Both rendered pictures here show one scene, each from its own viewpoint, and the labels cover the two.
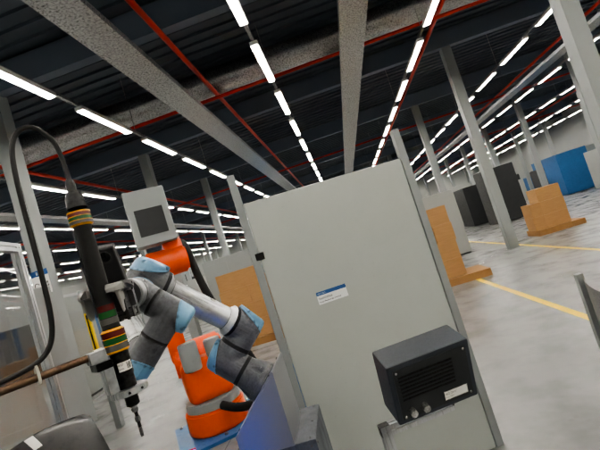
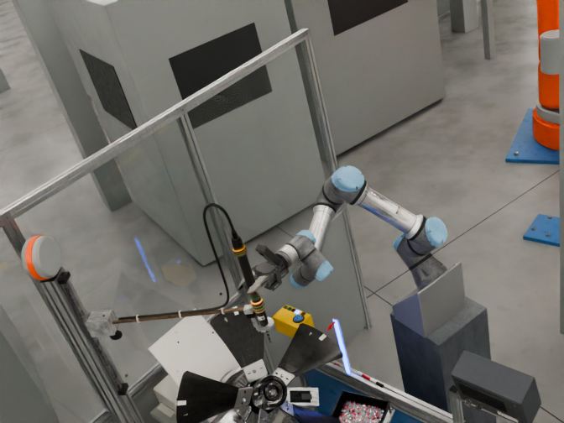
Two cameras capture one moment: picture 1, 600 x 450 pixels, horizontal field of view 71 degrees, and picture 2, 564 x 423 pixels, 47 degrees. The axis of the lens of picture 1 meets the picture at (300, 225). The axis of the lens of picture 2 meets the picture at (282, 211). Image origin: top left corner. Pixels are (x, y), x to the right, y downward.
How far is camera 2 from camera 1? 1.87 m
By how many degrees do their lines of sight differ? 66
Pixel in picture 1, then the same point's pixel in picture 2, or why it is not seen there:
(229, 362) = (405, 256)
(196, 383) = (551, 86)
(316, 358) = not seen: outside the picture
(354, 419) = not seen: outside the picture
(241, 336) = (418, 245)
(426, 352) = (484, 387)
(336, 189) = not seen: outside the picture
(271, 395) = (415, 304)
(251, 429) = (401, 310)
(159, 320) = (306, 270)
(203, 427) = (544, 134)
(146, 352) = (300, 280)
